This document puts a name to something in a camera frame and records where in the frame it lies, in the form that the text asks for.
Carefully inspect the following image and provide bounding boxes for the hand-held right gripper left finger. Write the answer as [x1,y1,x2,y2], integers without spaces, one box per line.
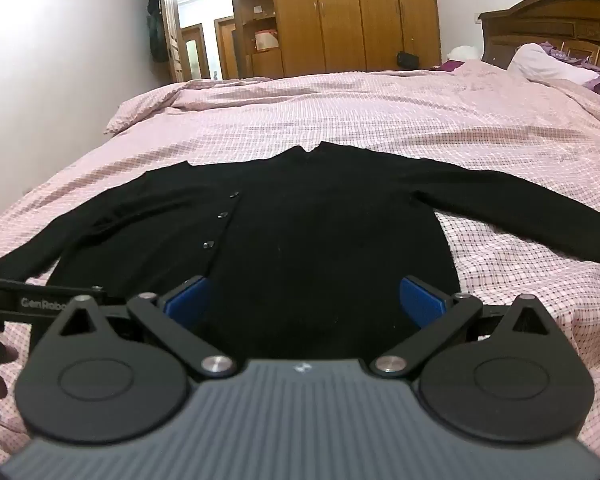
[44,275,238,379]

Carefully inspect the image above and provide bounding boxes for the wooden wardrobe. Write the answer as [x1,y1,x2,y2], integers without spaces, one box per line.
[269,0,442,79]

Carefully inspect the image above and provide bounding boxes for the wooden shelf unit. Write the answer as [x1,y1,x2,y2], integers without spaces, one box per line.
[238,0,286,80]

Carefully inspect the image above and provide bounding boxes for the black button cardigan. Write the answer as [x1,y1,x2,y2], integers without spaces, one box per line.
[0,141,600,361]

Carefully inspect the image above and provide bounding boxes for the open wooden door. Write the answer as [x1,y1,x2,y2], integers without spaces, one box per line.
[162,0,186,83]

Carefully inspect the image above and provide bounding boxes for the pink checked bed cover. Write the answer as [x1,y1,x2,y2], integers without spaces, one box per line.
[0,57,600,467]

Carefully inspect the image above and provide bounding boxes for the white fluffy cloth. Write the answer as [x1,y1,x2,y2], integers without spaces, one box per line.
[447,44,484,64]

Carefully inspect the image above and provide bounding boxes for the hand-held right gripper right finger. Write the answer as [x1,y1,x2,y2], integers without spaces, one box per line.
[371,275,562,379]

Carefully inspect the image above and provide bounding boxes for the white pillow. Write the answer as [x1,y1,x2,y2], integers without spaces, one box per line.
[507,43,600,87]

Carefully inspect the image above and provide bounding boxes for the wooden door with glass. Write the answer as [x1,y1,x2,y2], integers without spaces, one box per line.
[180,23,207,81]

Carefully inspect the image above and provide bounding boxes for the dark hanging bag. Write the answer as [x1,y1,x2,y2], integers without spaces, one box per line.
[147,0,169,64]

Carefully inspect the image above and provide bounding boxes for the dark wooden headboard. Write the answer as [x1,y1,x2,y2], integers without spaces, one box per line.
[478,0,600,72]

